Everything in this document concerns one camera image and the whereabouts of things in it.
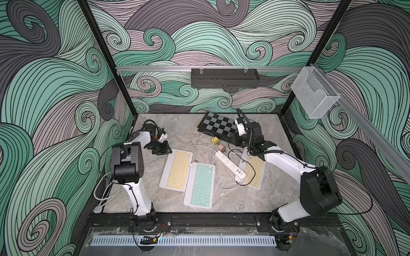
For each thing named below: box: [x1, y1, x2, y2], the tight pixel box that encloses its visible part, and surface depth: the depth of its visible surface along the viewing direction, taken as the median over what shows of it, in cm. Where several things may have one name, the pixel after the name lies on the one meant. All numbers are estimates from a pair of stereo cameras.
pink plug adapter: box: [217, 144, 226, 152], surface depth 100 cm
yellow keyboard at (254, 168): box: [238, 146, 266, 191], surface depth 90 cm
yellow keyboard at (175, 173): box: [159, 148, 194, 192], surface depth 91 cm
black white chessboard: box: [196, 112, 239, 144], surface depth 111 cm
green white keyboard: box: [183, 162, 216, 210], surface depth 87 cm
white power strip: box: [215, 150, 247, 183], surface depth 92 cm
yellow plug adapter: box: [211, 136, 220, 145], surface depth 106 cm
